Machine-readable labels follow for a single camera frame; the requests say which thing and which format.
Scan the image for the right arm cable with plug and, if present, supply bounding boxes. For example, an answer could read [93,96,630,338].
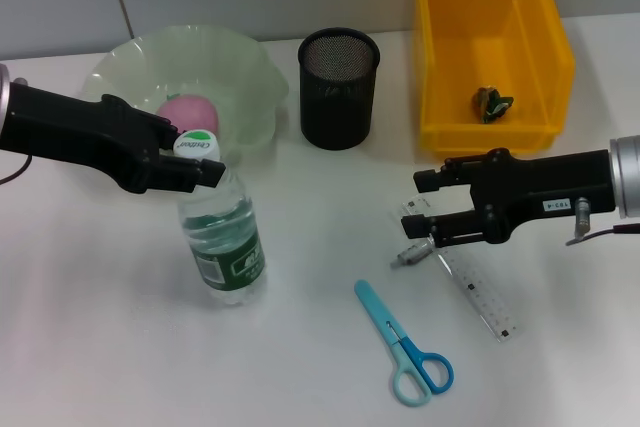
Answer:
[564,196,640,247]

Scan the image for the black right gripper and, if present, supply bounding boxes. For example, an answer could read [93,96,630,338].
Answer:
[400,145,618,251]

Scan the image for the left arm cable with plug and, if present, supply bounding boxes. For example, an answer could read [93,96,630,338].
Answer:
[0,151,34,186]

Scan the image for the yellow plastic bin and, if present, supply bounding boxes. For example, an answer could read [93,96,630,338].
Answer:
[412,0,576,164]

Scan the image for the black mesh pen holder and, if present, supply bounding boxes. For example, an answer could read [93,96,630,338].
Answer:
[297,28,381,152]

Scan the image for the silver pen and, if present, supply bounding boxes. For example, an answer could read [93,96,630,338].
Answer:
[389,239,434,271]

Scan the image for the clear green-label water bottle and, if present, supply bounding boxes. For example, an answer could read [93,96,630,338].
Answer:
[173,129,266,307]

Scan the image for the green wavy glass fruit plate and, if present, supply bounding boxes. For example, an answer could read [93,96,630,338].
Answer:
[82,24,291,168]

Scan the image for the arm cable with plug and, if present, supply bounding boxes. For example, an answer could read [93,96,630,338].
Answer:
[564,196,640,247]
[0,151,34,186]

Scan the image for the transparent plastic ruler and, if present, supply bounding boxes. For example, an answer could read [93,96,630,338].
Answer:
[401,195,521,343]

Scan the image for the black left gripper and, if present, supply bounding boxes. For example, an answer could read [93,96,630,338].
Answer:
[6,81,227,195]

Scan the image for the pink toy peach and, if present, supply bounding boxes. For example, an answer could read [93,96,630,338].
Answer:
[157,94,221,139]

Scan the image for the green plastic wrapper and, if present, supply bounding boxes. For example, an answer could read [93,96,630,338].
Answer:
[472,86,515,125]

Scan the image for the blue scissors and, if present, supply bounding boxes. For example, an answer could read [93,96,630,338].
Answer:
[353,279,455,407]

